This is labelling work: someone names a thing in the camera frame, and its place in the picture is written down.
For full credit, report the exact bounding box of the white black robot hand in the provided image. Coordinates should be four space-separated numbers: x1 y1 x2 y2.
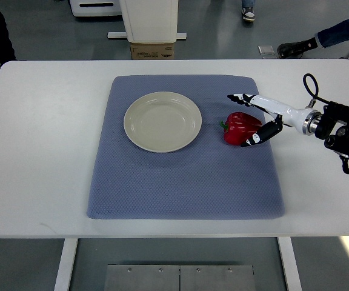
227 94 321 147

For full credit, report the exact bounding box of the red bell pepper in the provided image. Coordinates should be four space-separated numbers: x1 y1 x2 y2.
220 112 262 146

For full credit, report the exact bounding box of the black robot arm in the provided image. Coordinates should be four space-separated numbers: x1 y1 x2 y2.
303 73 349 175

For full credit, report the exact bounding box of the small grey floor plate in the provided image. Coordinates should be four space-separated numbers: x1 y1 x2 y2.
258 45 275 56

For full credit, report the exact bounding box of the cream round plate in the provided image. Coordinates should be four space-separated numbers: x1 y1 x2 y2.
124 92 202 153

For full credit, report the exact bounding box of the black shoe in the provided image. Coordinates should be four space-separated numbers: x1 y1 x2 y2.
277 38 318 59

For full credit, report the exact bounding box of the person leg in jeans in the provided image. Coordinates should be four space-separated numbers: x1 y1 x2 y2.
314 19 349 48

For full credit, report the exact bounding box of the blue textured mat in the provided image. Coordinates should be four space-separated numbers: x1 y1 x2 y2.
87 75 285 220

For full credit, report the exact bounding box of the grey white sneaker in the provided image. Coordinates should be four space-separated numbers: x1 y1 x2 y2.
241 0 256 22

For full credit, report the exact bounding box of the right white table leg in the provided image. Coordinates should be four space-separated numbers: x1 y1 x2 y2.
278 237 302 291

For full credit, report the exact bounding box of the white table leg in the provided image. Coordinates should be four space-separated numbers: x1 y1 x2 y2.
54 238 78 291
278 237 302 291

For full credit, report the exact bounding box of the cardboard box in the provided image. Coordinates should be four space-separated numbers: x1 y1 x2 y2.
130 43 175 60

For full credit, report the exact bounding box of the white cabinet with slot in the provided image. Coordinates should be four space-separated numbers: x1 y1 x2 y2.
69 0 122 17

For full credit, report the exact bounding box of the left white table leg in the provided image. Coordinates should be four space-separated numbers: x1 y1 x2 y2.
54 238 78 291

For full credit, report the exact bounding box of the white machine pedestal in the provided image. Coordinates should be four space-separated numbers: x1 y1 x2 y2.
107 0 187 44

